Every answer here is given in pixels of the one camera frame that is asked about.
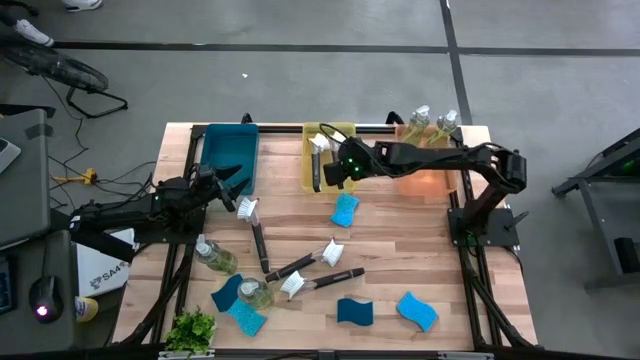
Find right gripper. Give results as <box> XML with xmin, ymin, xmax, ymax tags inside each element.
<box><xmin>322</xmin><ymin>137</ymin><xmax>384</xmax><ymax>190</ymax></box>

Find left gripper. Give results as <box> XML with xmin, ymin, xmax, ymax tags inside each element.
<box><xmin>187</xmin><ymin>163</ymin><xmax>252</xmax><ymax>214</ymax></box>

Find blue plastic bin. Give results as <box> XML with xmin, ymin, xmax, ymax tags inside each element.
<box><xmin>199</xmin><ymin>122</ymin><xmax>260</xmax><ymax>196</ymax></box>

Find blue scrub sponge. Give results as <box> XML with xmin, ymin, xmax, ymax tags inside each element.
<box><xmin>329</xmin><ymin>192</ymin><xmax>361</xmax><ymax>229</ymax></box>
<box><xmin>210</xmin><ymin>272</ymin><xmax>246</xmax><ymax>314</ymax></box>
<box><xmin>336</xmin><ymin>297</ymin><xmax>375</xmax><ymax>328</ymax></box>
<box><xmin>395</xmin><ymin>290</ymin><xmax>440</xmax><ymax>333</ymax></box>
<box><xmin>225</xmin><ymin>297</ymin><xmax>268</xmax><ymax>338</ymax></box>

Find yellow-green soap pump bottle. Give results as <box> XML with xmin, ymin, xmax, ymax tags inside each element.
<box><xmin>236</xmin><ymin>277</ymin><xmax>276</xmax><ymax>311</ymax></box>
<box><xmin>427</xmin><ymin>109</ymin><xmax>459</xmax><ymax>147</ymax></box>
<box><xmin>193</xmin><ymin>233</ymin><xmax>239</xmax><ymax>276</ymax></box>
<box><xmin>403</xmin><ymin>104</ymin><xmax>432</xmax><ymax>146</ymax></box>

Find yellow plastic bin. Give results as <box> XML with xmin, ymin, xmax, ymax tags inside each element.
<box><xmin>301</xmin><ymin>121</ymin><xmax>360</xmax><ymax>195</ymax></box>

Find orange plastic bin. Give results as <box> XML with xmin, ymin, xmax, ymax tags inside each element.
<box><xmin>393</xmin><ymin>123</ymin><xmax>459</xmax><ymax>198</ymax></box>

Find yellow power plug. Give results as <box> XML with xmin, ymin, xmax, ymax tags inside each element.
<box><xmin>49</xmin><ymin>167</ymin><xmax>99</xmax><ymax>187</ymax></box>

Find black desk beam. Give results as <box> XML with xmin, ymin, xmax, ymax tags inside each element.
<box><xmin>49</xmin><ymin>207</ymin><xmax>137</xmax><ymax>265</ymax></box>

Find small green potted plant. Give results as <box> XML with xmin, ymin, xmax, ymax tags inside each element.
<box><xmin>164</xmin><ymin>305</ymin><xmax>219</xmax><ymax>354</ymax></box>

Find white cardboard box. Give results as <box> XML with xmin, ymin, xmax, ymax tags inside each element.
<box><xmin>74</xmin><ymin>227</ymin><xmax>137</xmax><ymax>299</ymax></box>

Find yellow bottle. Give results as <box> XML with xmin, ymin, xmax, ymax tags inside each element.
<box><xmin>74</xmin><ymin>295</ymin><xmax>100</xmax><ymax>324</ymax></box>

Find black tape strip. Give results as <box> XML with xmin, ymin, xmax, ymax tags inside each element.
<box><xmin>24</xmin><ymin>122</ymin><xmax>55</xmax><ymax>141</ymax></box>

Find grey desk top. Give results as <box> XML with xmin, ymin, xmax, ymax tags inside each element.
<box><xmin>0</xmin><ymin>108</ymin><xmax>51</xmax><ymax>249</ymax></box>

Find black floor fan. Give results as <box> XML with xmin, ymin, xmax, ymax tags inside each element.
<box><xmin>0</xmin><ymin>37</ymin><xmax>129</xmax><ymax>120</ymax></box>

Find black computer mouse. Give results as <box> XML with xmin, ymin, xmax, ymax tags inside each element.
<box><xmin>28</xmin><ymin>274</ymin><xmax>65</xmax><ymax>325</ymax></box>

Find grey tablet device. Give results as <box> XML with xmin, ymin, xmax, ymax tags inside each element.
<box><xmin>0</xmin><ymin>137</ymin><xmax>22</xmax><ymax>175</ymax></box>

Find person's white shoe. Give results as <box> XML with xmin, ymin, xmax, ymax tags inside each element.
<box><xmin>12</xmin><ymin>18</ymin><xmax>56</xmax><ymax>49</ymax></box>
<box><xmin>61</xmin><ymin>0</ymin><xmax>104</xmax><ymax>13</ymax></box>

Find black metal cart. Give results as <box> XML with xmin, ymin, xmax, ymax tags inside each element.
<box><xmin>551</xmin><ymin>127</ymin><xmax>640</xmax><ymax>291</ymax></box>

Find black keyboard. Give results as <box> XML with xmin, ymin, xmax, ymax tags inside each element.
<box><xmin>0</xmin><ymin>257</ymin><xmax>16</xmax><ymax>315</ymax></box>

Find dark grey desk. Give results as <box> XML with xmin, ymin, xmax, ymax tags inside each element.
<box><xmin>0</xmin><ymin>229</ymin><xmax>79</xmax><ymax>354</ymax></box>

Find black box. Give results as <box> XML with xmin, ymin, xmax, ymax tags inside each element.
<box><xmin>613</xmin><ymin>236</ymin><xmax>640</xmax><ymax>275</ymax></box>

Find black aluminium table frame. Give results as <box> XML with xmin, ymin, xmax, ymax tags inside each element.
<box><xmin>112</xmin><ymin>122</ymin><xmax>539</xmax><ymax>351</ymax></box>

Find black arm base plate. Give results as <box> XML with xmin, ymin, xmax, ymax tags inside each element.
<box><xmin>447</xmin><ymin>207</ymin><xmax>530</xmax><ymax>249</ymax></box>
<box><xmin>133</xmin><ymin>207</ymin><xmax>207</xmax><ymax>246</ymax></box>

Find black cable bundle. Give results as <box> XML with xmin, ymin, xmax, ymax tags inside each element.
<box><xmin>47</xmin><ymin>154</ymin><xmax>161</xmax><ymax>211</ymax></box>

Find silver bracket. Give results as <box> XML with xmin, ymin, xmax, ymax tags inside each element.
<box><xmin>158</xmin><ymin>348</ymin><xmax>216</xmax><ymax>360</ymax></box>
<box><xmin>438</xmin><ymin>351</ymin><xmax>495</xmax><ymax>360</ymax></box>

